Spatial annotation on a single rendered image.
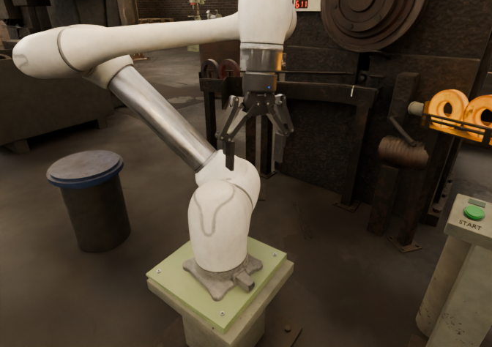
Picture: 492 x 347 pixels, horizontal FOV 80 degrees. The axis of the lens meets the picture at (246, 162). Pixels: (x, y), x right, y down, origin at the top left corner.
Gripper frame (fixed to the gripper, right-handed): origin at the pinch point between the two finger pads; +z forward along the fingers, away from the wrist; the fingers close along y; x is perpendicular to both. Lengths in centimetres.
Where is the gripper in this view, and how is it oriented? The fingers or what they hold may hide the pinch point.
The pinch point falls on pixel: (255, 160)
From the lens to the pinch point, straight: 71.0
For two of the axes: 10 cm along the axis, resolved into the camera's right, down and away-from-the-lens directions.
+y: -8.7, 1.4, -4.8
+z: -0.5, 9.3, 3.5
